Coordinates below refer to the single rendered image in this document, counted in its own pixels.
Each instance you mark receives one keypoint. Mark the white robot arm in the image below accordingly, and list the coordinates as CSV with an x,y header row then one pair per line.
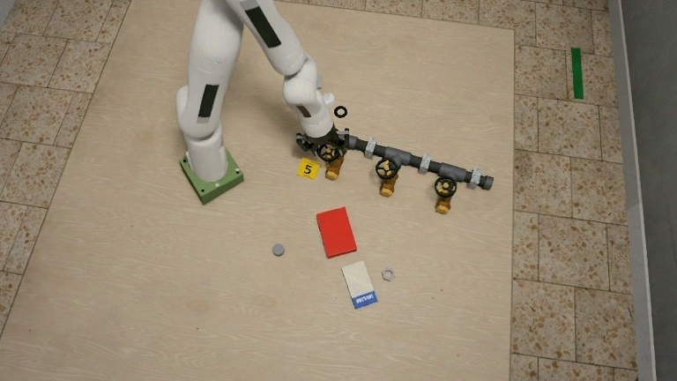
x,y
214,48

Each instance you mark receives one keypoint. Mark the grey pipe manifold with three valves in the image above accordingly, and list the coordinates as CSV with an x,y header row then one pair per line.
x,y
396,158

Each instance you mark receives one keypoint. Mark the black rubber ring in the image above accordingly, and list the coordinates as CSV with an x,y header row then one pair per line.
x,y
340,107

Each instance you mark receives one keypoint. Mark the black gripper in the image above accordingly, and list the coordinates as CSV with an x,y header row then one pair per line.
x,y
331,138

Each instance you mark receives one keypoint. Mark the small grey hex nut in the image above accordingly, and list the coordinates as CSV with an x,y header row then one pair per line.
x,y
386,270

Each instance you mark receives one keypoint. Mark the red flat rectangular block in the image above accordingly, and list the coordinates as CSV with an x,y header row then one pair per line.
x,y
336,232

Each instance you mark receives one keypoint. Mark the grey round disc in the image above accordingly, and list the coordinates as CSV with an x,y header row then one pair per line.
x,y
278,249

